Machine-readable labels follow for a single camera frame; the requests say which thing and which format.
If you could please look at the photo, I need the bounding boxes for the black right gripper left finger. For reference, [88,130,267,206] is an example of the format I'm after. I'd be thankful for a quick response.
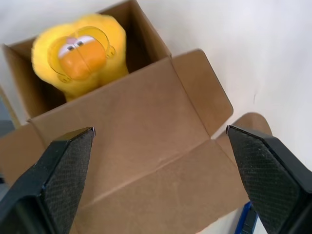
[0,126,97,234]

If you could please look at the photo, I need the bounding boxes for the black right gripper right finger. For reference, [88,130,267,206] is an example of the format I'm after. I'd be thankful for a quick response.
[225,124,312,234]

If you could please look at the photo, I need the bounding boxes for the blue box cutter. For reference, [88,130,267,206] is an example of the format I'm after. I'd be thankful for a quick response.
[234,200,259,234]

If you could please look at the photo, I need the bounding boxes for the yellow cat plush toy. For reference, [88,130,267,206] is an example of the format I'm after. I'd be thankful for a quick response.
[31,13,130,103]

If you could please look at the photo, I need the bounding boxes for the brown cardboard box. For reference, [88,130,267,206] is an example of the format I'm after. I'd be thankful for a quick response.
[0,0,272,234]

